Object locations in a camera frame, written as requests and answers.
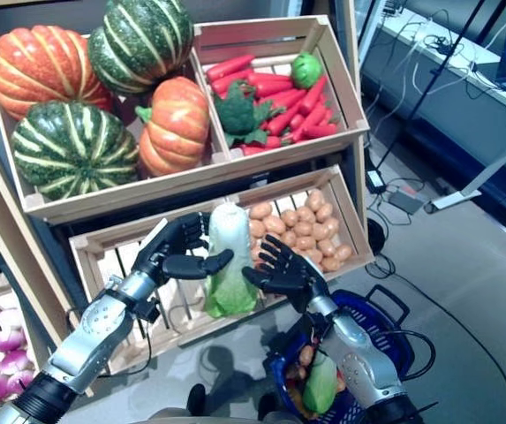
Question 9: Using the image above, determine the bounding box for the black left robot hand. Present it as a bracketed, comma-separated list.
[131, 210, 236, 292]

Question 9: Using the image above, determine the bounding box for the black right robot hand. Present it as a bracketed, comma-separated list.
[241, 233, 331, 314]

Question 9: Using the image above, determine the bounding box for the green white napa cabbage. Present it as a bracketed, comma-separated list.
[301, 351, 340, 416]
[201, 203, 261, 318]

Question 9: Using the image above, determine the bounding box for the blue plastic shopping basket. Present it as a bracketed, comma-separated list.
[265, 284, 417, 424]

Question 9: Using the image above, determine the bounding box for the wooden slatted cabbage crate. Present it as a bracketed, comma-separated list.
[69, 193, 271, 375]

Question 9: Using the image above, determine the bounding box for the wooden pumpkin crate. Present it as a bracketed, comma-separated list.
[0, 33, 236, 226]

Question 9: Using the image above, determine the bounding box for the wooden potato crate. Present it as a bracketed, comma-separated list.
[234, 165, 375, 284]

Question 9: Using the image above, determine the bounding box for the black round wheel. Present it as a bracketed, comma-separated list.
[366, 216, 389, 257]

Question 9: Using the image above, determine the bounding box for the black power adapter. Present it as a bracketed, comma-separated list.
[365, 170, 386, 193]

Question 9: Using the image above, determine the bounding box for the black right robot foot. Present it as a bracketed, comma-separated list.
[257, 392, 280, 420]

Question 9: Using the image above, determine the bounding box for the black robot foot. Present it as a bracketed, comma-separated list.
[187, 382, 208, 416]
[257, 392, 280, 420]

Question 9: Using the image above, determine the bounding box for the wooden carrot crate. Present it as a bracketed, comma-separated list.
[193, 15, 371, 167]

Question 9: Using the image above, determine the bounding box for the black left robot foot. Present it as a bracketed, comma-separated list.
[187, 382, 208, 416]

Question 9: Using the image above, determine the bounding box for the silver right robot leg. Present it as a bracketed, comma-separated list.
[259, 410, 298, 424]

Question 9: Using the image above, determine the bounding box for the silver robot leg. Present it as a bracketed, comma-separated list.
[259, 410, 298, 424]
[146, 405, 236, 424]

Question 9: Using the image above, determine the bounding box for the small orange pumpkin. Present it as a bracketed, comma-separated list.
[134, 76, 212, 178]

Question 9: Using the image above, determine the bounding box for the silver left robot leg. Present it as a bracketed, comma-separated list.
[146, 405, 236, 424]

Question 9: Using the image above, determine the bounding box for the green striped pumpkin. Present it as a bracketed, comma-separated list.
[11, 100, 141, 201]
[87, 0, 195, 96]

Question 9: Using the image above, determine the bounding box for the dark green broccoli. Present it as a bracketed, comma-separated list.
[214, 79, 280, 147]

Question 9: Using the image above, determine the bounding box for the round green lettuce head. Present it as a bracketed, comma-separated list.
[290, 51, 324, 89]

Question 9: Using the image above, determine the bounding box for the white table leg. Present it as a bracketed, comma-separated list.
[423, 140, 506, 216]

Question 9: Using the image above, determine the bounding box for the thin black stand pole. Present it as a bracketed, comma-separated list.
[374, 0, 487, 176]

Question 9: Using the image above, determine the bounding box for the grey white counter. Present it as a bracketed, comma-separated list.
[358, 0, 506, 147]

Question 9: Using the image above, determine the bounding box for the large orange pumpkin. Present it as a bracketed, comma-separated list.
[0, 25, 115, 121]

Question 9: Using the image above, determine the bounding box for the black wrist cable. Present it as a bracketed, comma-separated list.
[100, 304, 155, 379]
[384, 329, 438, 383]

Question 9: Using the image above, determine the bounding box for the grey box with cables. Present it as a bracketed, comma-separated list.
[387, 187, 426, 213]

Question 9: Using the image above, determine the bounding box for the long black floor cable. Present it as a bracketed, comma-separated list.
[366, 254, 506, 424]

